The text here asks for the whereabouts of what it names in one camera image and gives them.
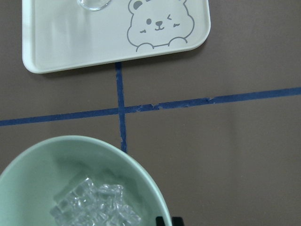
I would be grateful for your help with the brown paper table mat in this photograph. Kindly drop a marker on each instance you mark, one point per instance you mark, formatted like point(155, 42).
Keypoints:
point(217, 127)

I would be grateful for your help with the ice cubes in green bowl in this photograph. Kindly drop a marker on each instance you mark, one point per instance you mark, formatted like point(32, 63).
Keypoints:
point(91, 205)

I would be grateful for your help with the mint green bowl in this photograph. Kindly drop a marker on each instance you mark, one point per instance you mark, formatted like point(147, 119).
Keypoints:
point(40, 176)

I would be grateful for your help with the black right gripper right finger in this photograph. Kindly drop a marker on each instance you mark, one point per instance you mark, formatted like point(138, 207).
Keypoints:
point(177, 221)

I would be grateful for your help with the cream bear serving tray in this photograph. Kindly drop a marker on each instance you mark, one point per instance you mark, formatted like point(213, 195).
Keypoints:
point(59, 35)

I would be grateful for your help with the clear wine glass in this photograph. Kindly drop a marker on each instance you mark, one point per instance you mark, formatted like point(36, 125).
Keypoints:
point(93, 5)

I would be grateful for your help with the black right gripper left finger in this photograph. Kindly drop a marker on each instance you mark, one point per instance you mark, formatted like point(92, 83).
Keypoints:
point(160, 221)

